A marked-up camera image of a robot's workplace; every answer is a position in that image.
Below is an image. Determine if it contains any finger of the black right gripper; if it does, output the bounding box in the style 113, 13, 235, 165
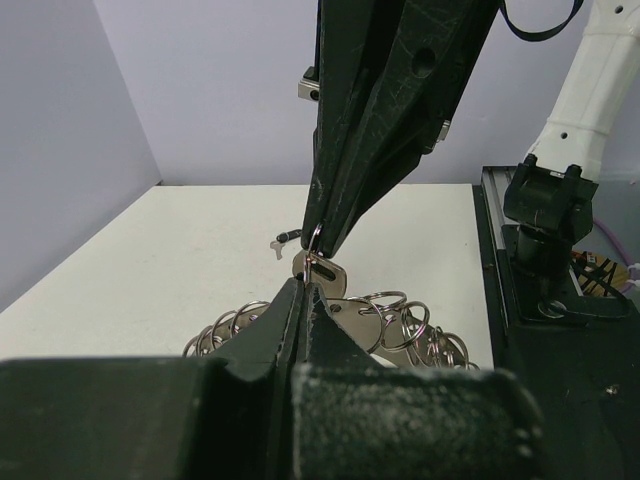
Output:
301, 1, 400, 250
317, 0, 501, 260

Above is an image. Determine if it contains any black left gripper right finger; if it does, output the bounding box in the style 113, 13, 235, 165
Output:
290, 284, 545, 479

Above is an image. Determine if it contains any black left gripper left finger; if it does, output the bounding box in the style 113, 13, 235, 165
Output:
1, 279, 305, 479

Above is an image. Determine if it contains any metal key ring disc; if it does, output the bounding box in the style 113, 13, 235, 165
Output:
182, 291, 478, 370

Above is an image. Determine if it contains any black tag with white label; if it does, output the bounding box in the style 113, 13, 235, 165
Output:
292, 224, 347, 298

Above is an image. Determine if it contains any silver key with black tag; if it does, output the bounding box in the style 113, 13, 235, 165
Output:
269, 229, 302, 260

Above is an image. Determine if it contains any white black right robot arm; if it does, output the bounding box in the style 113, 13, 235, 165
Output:
301, 1, 639, 277

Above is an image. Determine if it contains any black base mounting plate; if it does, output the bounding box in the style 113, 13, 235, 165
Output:
472, 167, 639, 479

